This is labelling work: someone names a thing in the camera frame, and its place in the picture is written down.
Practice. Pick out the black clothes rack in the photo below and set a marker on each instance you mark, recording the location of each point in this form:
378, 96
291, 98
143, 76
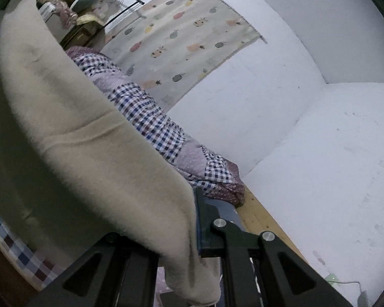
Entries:
112, 12

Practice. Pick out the khaki beige garment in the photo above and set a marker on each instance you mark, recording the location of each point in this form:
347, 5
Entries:
72, 168

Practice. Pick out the plaid checkered bed sheet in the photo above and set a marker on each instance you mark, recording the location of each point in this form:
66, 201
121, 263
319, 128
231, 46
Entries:
34, 270

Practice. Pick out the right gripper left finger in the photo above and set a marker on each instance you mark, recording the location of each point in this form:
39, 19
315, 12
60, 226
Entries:
116, 271

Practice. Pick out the plaid folded quilt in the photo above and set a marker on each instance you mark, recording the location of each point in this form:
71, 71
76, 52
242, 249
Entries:
201, 167

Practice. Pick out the cardboard boxes pile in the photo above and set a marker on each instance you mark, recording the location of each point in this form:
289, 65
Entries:
88, 26

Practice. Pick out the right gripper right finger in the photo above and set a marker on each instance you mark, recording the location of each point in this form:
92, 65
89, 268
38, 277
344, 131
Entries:
259, 270

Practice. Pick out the pineapple print curtain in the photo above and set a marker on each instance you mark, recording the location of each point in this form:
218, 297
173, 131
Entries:
168, 46

